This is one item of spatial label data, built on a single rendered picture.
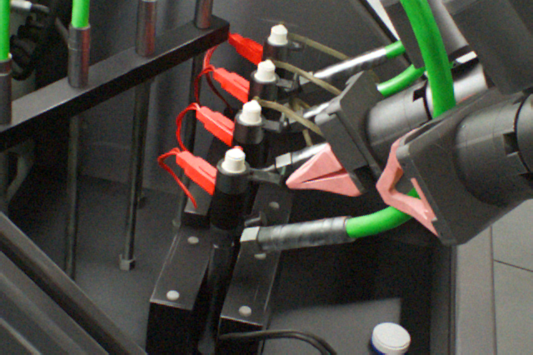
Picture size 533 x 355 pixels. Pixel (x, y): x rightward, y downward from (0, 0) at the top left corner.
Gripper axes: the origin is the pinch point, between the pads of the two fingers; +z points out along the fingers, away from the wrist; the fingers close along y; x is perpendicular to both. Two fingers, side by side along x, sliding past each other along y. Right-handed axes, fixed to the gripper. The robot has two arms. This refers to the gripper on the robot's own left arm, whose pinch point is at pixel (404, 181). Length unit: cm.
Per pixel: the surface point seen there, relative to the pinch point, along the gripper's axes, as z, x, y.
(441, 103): -6.6, -3.9, -0.6
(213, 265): 27.3, 1.8, 3.6
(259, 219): 21.9, -0.2, 0.1
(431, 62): -7.5, -6.4, -0.7
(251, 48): 37.5, -14.1, -16.3
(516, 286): 147, 62, -113
